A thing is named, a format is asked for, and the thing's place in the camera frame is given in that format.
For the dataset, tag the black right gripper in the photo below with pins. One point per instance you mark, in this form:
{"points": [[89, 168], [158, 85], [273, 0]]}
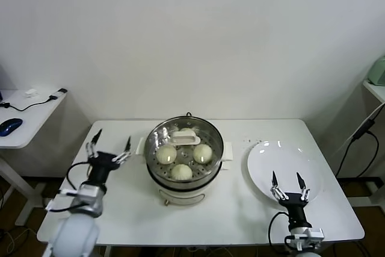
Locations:
{"points": [[296, 206]]}

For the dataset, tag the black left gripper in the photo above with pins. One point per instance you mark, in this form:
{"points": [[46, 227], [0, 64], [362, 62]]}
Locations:
{"points": [[100, 166]]}

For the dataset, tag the white steamed baozi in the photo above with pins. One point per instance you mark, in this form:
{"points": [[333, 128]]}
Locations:
{"points": [[166, 154], [187, 130], [181, 172], [202, 153]]}

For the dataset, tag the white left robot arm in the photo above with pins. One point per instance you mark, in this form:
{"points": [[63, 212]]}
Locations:
{"points": [[76, 233]]}

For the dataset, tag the steel perforated steamer basket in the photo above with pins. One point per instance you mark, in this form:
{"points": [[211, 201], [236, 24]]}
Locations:
{"points": [[220, 163]]}

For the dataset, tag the large white plate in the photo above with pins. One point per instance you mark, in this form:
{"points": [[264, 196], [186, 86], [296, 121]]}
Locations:
{"points": [[282, 163]]}

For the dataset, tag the grey black usb adapter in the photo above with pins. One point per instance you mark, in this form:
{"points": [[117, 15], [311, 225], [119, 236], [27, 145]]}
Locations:
{"points": [[60, 92]]}

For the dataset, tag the white side desk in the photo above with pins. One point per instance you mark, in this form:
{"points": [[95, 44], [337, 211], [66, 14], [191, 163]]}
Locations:
{"points": [[30, 121]]}

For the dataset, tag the white electric cooker pot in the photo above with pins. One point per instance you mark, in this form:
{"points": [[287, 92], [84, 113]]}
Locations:
{"points": [[180, 196]]}

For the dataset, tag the black power adapter brick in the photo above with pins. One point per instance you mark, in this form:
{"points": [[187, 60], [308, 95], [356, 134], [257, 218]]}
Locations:
{"points": [[362, 130]]}

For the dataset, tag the small white crumpled object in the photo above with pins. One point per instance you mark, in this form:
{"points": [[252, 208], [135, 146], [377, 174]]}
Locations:
{"points": [[31, 92]]}

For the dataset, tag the blue computer mouse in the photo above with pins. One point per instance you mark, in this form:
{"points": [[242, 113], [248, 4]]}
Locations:
{"points": [[10, 126]]}

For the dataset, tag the white narrow side table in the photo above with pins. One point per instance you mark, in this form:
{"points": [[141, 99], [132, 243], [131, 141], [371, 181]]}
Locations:
{"points": [[376, 90]]}

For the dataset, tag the pale green appliance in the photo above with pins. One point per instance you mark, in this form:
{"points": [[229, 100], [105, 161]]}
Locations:
{"points": [[378, 72]]}

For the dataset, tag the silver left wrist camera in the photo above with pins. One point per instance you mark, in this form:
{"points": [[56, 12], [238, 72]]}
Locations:
{"points": [[90, 190]]}

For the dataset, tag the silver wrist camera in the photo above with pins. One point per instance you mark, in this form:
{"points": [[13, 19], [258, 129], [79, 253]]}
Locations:
{"points": [[309, 236], [90, 190]]}

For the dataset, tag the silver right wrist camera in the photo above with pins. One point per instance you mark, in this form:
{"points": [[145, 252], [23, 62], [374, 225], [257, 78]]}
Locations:
{"points": [[309, 236]]}

